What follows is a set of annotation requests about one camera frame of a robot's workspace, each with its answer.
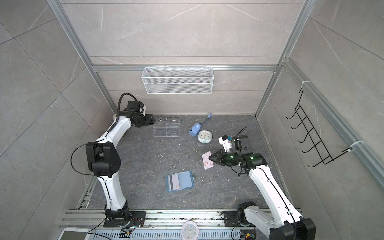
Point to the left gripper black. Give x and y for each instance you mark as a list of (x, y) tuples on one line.
[(149, 120)]

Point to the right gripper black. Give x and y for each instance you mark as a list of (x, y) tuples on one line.
[(221, 159)]

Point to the pink white credit card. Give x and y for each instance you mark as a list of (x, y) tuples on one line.
[(206, 161)]

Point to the clear acrylic organizer tray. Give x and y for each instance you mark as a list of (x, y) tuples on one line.
[(169, 127)]

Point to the blue leather card holder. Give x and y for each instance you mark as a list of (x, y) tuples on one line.
[(186, 181)]

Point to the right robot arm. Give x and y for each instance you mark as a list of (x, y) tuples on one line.
[(270, 195)]

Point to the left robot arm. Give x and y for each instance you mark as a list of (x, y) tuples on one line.
[(104, 161)]

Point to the card with black stripe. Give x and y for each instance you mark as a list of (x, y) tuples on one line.
[(173, 182)]

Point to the small white round clock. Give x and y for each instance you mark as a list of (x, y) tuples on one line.
[(205, 136)]

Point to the blue brush tool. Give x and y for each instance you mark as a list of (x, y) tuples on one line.
[(195, 129)]

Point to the white clock at front edge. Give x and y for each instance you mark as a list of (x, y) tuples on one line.
[(190, 231)]

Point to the white tablet device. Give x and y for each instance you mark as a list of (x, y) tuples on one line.
[(70, 233)]

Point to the white wire mesh basket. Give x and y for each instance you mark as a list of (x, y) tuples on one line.
[(178, 80)]

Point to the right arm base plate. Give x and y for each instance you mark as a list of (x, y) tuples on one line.
[(230, 218)]

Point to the aluminium front rail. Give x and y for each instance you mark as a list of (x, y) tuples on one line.
[(163, 225)]

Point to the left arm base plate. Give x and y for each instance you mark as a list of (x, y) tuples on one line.
[(121, 219)]

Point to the black wire hook rack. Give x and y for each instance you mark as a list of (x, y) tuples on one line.
[(312, 136)]

